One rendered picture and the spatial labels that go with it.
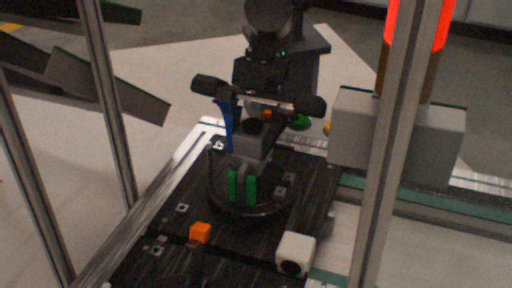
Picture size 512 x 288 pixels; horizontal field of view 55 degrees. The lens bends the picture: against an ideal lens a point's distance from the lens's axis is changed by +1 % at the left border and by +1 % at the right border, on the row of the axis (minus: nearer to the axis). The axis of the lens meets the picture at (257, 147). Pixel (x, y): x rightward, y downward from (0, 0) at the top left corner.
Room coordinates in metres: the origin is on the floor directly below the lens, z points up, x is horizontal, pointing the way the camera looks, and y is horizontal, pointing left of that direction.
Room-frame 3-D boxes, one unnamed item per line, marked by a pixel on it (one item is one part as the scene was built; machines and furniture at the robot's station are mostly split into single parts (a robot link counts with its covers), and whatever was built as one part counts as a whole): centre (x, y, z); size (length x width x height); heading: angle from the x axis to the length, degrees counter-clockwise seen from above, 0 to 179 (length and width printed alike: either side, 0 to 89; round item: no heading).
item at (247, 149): (0.55, 0.01, 1.07); 0.08 x 0.04 x 0.07; 161
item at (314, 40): (0.93, -0.06, 0.96); 0.15 x 0.15 x 0.20; 17
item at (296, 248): (0.44, -0.05, 0.97); 0.05 x 0.05 x 0.04; 70
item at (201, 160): (0.56, 0.01, 0.96); 0.24 x 0.24 x 0.02; 70
